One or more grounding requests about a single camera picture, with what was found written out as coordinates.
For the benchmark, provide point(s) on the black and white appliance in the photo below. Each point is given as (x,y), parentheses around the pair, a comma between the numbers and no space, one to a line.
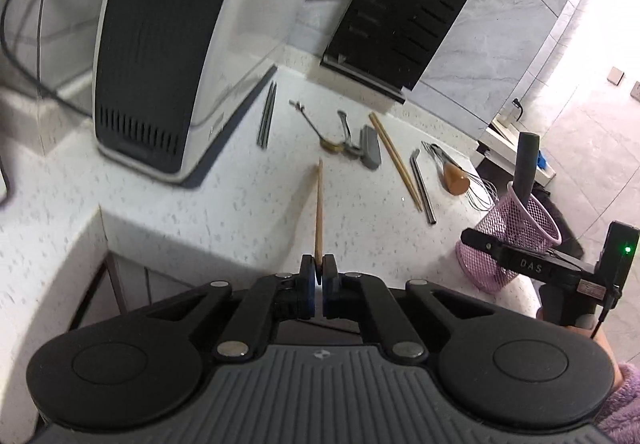
(169,74)

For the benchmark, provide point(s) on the wooden-handled wire whisk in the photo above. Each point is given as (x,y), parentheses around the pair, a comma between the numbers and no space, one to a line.
(481,193)

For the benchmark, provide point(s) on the wooden chopstick pair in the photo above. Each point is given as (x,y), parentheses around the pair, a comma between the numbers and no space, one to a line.
(394,155)

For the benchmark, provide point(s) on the dark grey utensil handle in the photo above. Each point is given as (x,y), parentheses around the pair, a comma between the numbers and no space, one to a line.
(525,166)

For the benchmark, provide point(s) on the purple fuzzy sleeve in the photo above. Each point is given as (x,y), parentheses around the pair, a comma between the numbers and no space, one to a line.
(619,417)

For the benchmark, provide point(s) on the wooden spatula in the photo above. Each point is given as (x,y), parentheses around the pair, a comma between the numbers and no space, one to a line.
(318,224)

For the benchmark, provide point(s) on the steel chopstick pair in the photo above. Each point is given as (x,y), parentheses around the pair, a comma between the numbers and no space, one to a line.
(262,137)

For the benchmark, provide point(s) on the pink mesh utensil basket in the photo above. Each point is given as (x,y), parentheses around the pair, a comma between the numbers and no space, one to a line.
(529,227)

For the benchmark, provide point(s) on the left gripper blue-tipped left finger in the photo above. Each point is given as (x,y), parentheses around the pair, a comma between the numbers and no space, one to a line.
(270,301)

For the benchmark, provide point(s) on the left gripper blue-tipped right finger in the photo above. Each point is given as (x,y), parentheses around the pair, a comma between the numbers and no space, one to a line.
(365,300)

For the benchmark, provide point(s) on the small steel spoon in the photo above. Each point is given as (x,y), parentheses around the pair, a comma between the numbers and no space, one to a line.
(349,147)

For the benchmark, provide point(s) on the black knife block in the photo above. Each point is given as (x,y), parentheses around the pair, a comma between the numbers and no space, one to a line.
(387,45)

